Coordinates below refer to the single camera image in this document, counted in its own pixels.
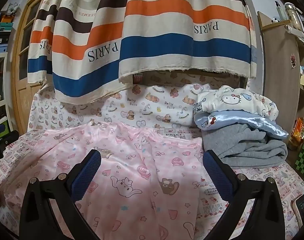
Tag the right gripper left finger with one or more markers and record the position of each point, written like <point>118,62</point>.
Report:
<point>37,219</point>

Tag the white shelving unit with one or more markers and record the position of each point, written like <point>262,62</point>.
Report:
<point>6,106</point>

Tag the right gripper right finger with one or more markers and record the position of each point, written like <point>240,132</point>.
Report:
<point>266,219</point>

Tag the striped Paris curtain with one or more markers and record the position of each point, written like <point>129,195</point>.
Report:
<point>89,49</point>

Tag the wooden glass panel door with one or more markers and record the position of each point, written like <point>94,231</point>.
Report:
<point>22,91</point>

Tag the white Hello Kitty garment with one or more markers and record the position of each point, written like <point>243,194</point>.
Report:
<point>227,98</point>

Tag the pink cartoon print pants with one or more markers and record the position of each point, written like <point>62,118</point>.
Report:
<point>146,186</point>

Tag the cartoon sticker on cabinet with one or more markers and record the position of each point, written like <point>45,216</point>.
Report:
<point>293,60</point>

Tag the stack of shoe boxes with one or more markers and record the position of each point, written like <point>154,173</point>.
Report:
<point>6,25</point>

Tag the grey folded sweatpants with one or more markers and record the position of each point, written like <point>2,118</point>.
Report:
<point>241,146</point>

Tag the smartphone with white case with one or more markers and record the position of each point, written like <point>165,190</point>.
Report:
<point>298,208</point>

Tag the baby bear print sheet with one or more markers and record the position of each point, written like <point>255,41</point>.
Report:
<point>160,100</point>

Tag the brown wooden cabinet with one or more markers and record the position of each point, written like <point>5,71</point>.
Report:
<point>283,84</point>

